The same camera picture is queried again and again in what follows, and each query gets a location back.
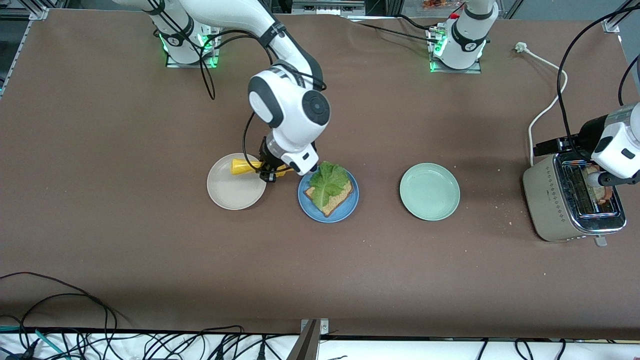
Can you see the silver aluminium frame post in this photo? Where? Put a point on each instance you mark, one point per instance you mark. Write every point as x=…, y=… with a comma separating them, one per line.
x=617, y=17

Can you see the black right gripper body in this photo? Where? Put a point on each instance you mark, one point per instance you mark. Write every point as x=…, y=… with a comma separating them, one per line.
x=266, y=157

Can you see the beige chrome toaster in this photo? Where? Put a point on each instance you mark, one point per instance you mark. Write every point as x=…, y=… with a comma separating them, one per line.
x=547, y=210

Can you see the mint green round plate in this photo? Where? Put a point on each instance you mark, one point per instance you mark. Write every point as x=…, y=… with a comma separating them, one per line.
x=429, y=192

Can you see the silver metal rail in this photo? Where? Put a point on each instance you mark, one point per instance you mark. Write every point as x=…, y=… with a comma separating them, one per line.
x=327, y=7

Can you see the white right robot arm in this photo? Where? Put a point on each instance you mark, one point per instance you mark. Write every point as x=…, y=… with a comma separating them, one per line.
x=290, y=110

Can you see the metal table edge bracket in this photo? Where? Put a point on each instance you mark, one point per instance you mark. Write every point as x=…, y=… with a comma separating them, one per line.
x=307, y=342

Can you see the yellow mustard squeeze bottle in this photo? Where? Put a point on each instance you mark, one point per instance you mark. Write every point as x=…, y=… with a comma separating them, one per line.
x=242, y=167

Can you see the green lettuce leaf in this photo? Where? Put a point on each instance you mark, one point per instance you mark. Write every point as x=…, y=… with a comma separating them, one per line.
x=327, y=182

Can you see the orange snack bag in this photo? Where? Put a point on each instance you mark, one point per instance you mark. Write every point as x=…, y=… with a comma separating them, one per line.
x=436, y=4

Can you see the brown toast bread slice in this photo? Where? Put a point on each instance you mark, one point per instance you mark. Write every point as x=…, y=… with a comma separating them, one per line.
x=337, y=200
x=604, y=194

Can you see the blue round plate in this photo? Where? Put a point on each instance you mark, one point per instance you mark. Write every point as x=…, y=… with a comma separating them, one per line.
x=312, y=212

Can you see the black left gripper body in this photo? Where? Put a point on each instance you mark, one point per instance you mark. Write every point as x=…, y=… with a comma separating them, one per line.
x=589, y=133

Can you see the beige round plate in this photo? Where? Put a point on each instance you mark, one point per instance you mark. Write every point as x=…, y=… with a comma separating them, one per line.
x=230, y=192

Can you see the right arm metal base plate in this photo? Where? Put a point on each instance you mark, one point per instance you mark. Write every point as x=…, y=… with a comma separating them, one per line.
x=216, y=61

